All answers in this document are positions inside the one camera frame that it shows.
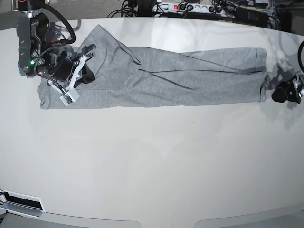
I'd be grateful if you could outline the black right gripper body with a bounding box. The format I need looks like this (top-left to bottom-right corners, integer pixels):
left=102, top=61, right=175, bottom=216
left=48, top=53, right=80, bottom=82

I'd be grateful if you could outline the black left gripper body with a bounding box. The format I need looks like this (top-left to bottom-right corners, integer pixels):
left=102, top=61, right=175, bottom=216
left=291, top=71, right=304, bottom=99

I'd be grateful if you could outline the grey t-shirt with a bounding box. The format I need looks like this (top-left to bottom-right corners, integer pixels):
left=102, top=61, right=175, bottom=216
left=37, top=24, right=271, bottom=110

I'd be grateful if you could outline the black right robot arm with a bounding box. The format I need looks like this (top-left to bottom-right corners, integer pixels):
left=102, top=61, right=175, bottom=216
left=12, top=0, right=95, bottom=86

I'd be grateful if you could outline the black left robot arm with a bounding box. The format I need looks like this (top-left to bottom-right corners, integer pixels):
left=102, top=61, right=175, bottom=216
left=271, top=42, right=304, bottom=104

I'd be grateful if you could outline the black power adapter brick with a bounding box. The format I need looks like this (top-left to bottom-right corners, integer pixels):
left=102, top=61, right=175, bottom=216
left=236, top=7, right=269, bottom=27

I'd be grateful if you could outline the white power strip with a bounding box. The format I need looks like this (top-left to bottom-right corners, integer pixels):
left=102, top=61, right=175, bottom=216
left=152, top=0, right=237, bottom=17

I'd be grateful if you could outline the white slotted box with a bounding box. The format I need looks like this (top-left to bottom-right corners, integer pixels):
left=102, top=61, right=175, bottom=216
left=0, top=189, right=46, bottom=218

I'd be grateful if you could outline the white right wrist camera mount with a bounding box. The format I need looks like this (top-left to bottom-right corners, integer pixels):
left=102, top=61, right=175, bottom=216
left=47, top=51, right=93, bottom=106

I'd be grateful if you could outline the black cable bundle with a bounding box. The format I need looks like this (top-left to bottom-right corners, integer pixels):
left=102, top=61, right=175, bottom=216
left=108, top=0, right=157, bottom=18

